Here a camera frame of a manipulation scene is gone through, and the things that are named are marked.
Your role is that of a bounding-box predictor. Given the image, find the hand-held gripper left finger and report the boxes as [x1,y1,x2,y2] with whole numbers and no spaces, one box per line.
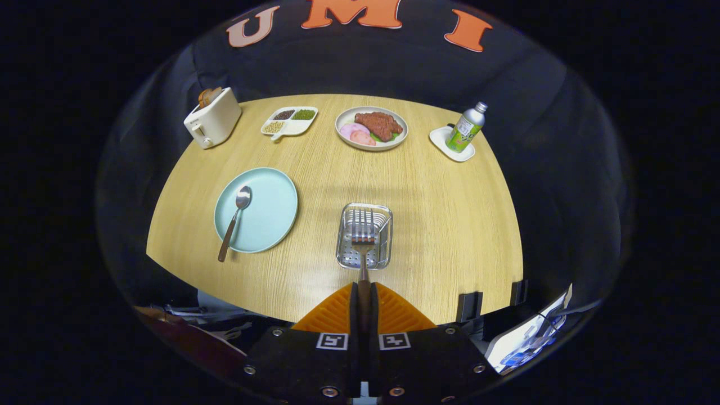
[242,282,361,403]

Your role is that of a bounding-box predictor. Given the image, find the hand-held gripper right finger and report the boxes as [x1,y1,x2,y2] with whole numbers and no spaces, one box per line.
[368,282,501,403]

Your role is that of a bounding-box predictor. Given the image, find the wooden handled metal fork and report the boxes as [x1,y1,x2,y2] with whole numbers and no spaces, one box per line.
[352,209,376,332]

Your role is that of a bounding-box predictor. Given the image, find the wooden handled metal spoon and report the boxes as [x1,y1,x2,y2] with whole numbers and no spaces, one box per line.
[218,185,252,263]

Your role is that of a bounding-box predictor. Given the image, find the light blue round plate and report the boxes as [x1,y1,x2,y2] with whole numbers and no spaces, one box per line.
[214,167,299,254]

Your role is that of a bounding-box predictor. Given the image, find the white square coaster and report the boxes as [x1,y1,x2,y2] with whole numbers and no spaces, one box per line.
[429,125,476,163]

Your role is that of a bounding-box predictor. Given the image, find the white divided snack tray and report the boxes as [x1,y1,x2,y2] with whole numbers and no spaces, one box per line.
[260,106,319,141]

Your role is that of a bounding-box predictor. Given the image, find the green label metal bottle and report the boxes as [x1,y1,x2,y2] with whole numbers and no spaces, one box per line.
[445,102,488,153]

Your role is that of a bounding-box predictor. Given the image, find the brown steak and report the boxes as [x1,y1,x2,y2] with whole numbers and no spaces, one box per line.
[354,111,403,142]

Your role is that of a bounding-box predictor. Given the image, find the beige round dinner plate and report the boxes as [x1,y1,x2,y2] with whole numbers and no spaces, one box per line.
[335,106,409,152]

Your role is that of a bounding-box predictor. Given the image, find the cream white toaster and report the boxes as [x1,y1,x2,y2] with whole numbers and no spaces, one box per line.
[184,87,242,150]

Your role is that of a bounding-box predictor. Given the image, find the black backdrop cloth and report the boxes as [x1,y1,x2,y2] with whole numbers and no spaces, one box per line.
[96,0,633,316]

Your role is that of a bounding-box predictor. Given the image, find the metal wire cutlery basket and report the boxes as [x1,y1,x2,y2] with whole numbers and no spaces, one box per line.
[336,202,393,270]

